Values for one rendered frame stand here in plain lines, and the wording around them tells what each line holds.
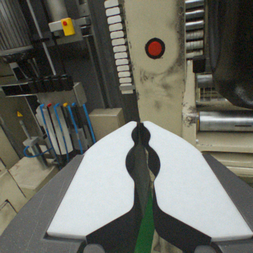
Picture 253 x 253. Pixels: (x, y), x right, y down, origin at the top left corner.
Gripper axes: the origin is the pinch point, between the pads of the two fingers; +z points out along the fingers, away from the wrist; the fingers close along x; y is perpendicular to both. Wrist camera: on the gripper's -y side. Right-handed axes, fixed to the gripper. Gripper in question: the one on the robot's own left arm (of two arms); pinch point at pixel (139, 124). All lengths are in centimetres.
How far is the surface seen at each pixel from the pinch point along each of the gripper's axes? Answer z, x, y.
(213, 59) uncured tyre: 45, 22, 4
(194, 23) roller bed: 71, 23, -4
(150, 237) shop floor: 52, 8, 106
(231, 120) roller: 23.7, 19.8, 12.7
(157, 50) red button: 34.4, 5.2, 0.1
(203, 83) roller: 51, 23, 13
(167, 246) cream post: 36, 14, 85
